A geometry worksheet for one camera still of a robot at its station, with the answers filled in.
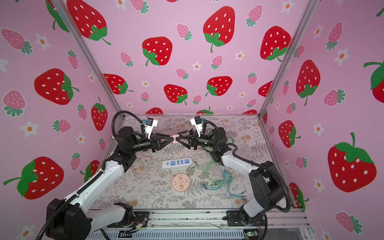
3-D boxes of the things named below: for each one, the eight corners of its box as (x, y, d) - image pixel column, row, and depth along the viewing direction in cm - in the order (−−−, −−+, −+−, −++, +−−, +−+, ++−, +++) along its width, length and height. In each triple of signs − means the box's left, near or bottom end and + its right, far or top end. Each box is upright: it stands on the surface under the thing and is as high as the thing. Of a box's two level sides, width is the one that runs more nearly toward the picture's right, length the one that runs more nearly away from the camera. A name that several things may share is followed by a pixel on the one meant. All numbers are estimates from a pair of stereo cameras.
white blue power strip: (162, 168, 94) (161, 166, 92) (163, 162, 97) (162, 160, 94) (192, 165, 95) (192, 163, 93) (192, 159, 98) (191, 157, 96)
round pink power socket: (172, 191, 85) (171, 189, 83) (174, 175, 91) (173, 173, 89) (189, 191, 85) (189, 189, 83) (189, 175, 91) (189, 173, 89)
